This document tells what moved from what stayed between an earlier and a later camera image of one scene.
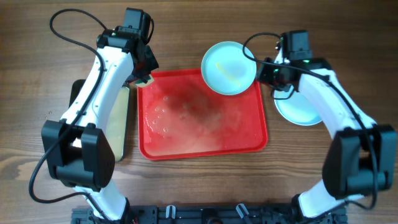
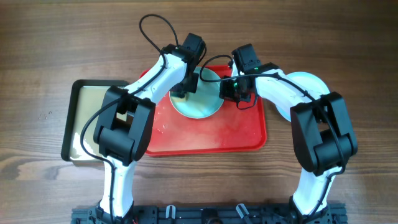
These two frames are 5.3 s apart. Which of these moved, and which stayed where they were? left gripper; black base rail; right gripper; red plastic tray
Moved: left gripper; right gripper
Stayed: red plastic tray; black base rail
